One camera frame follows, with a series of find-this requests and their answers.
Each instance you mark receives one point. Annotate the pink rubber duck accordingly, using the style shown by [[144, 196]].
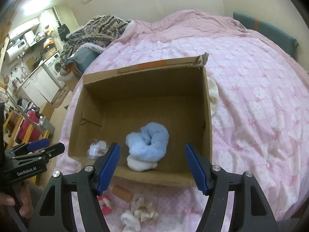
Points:
[[105, 204]]

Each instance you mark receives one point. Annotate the teal cushion with orange stripe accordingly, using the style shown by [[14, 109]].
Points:
[[286, 42]]

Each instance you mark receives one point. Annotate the teal fur-trimmed jacket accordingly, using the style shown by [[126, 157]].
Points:
[[81, 59]]

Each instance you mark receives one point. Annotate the yellow wooden chair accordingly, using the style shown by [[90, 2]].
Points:
[[12, 130]]

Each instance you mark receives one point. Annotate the white washing machine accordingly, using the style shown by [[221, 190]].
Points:
[[53, 66]]

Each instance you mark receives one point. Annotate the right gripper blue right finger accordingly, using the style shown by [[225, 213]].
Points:
[[196, 170]]

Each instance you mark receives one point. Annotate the white kitchen cabinet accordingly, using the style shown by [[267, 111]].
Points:
[[38, 88]]

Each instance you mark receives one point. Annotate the brown door mat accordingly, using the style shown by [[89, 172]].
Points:
[[60, 96]]

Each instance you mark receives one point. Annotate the white blue round plush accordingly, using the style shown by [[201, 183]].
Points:
[[138, 165]]

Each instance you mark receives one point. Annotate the clear bag of small toys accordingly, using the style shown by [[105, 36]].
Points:
[[97, 149]]

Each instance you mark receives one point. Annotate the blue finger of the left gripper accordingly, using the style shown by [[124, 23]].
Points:
[[38, 144], [52, 151]]

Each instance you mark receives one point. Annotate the open cardboard box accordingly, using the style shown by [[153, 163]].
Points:
[[172, 92]]

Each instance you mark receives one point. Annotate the pink patterned quilt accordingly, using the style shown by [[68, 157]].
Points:
[[261, 120]]

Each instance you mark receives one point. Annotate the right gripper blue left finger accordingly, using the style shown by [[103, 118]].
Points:
[[105, 167]]

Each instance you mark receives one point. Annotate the grey trash bin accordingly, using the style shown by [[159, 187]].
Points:
[[46, 125]]

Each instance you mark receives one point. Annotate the light blue fluffy sock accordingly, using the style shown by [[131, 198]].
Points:
[[149, 144]]

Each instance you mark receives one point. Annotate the patterned knit blanket pile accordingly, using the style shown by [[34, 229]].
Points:
[[99, 32]]

